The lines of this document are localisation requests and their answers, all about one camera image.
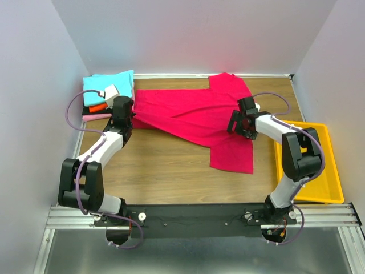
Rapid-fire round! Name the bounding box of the red t shirt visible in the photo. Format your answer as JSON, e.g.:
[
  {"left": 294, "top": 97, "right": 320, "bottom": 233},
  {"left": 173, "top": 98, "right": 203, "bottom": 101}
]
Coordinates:
[{"left": 133, "top": 73, "right": 254, "bottom": 174}]

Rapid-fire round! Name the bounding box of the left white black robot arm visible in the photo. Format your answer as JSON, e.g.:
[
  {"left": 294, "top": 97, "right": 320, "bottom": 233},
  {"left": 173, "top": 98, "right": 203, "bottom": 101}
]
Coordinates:
[{"left": 58, "top": 95, "right": 135, "bottom": 221}]

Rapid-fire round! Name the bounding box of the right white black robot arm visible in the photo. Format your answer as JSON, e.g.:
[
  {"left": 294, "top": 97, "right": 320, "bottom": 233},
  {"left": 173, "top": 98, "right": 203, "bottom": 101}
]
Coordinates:
[{"left": 227, "top": 96, "right": 325, "bottom": 224}]

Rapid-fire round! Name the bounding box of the folded orange t shirt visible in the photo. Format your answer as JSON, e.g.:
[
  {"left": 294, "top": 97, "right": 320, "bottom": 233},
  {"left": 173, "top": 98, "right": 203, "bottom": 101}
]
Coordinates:
[{"left": 88, "top": 103, "right": 108, "bottom": 113}]

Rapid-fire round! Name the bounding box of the folded cyan t shirt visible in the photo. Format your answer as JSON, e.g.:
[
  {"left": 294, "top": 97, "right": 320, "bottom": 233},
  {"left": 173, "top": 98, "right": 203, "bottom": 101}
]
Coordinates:
[{"left": 83, "top": 70, "right": 134, "bottom": 107}]

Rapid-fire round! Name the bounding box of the folded black t shirt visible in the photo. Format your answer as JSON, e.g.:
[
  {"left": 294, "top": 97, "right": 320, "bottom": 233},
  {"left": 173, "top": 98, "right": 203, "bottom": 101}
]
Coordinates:
[{"left": 82, "top": 106, "right": 112, "bottom": 116}]

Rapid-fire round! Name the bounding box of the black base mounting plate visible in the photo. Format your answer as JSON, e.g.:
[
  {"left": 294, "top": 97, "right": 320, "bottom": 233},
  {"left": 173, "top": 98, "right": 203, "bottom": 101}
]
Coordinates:
[{"left": 94, "top": 203, "right": 296, "bottom": 244}]

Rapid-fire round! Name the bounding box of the yellow plastic bin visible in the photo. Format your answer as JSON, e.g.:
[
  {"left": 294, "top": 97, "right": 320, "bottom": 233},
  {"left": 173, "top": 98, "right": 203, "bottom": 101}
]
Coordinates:
[{"left": 286, "top": 120, "right": 344, "bottom": 204}]

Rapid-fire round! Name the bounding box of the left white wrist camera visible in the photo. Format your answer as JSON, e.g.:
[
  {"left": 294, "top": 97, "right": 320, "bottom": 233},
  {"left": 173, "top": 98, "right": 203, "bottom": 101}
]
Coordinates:
[{"left": 99, "top": 84, "right": 120, "bottom": 108}]

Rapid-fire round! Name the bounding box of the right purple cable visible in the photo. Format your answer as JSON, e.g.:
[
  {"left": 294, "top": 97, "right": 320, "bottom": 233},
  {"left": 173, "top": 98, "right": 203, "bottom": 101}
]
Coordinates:
[{"left": 252, "top": 91, "right": 326, "bottom": 246}]

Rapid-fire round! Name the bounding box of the aluminium extrusion frame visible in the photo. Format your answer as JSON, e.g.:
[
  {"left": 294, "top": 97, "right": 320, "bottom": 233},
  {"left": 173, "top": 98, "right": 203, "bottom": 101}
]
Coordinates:
[{"left": 34, "top": 73, "right": 365, "bottom": 274}]

